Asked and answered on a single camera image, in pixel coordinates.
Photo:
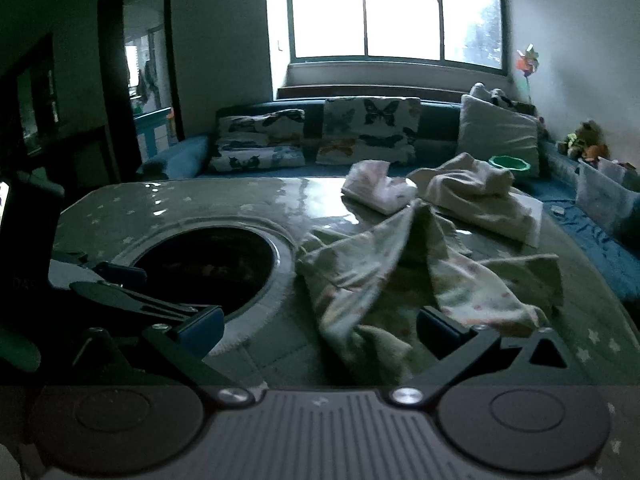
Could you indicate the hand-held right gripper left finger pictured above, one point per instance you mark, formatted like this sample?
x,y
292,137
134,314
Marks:
x,y
200,329

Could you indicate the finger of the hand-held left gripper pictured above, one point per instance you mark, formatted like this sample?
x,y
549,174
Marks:
x,y
125,274
130,300

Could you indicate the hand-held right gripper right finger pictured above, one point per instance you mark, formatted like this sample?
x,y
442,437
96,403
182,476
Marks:
x,y
440,332

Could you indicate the pale printed baby garment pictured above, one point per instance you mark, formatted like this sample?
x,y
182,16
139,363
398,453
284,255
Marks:
x,y
380,280

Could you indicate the round table stove pit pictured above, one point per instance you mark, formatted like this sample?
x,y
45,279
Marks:
x,y
205,265

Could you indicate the blue sofa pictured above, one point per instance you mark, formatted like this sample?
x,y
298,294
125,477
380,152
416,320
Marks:
x,y
175,157

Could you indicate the dark cabinet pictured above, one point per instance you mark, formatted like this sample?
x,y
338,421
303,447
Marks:
x,y
30,95

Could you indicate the cream garment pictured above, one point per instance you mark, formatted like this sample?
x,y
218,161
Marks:
x,y
470,190

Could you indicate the folded pink white garment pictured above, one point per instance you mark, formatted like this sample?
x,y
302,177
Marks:
x,y
375,185

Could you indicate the long butterfly-print cushion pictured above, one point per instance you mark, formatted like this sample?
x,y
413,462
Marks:
x,y
255,159

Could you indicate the green bowl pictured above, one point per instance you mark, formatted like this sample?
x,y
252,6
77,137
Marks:
x,y
509,162

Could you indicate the doorway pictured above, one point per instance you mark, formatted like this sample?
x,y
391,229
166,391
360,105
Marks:
x,y
145,75

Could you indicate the flat butterfly-print cushion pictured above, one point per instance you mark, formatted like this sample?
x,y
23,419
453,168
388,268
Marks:
x,y
260,127

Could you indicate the plain white cushion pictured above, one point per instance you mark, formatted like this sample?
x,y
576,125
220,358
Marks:
x,y
495,130

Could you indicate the square butterfly-print cushion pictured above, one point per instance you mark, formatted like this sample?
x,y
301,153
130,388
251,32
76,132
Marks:
x,y
367,130

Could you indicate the clear storage box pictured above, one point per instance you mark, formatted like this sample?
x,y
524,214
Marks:
x,y
605,190

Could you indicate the brown stuffed toy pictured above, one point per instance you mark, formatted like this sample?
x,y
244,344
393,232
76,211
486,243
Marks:
x,y
585,140

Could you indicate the black and white plush toy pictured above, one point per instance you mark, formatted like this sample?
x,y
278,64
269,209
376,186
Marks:
x,y
492,94

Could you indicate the colourful pinwheel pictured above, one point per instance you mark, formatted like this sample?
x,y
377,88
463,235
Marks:
x,y
529,62

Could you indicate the window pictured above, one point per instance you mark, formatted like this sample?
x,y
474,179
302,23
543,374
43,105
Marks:
x,y
395,10

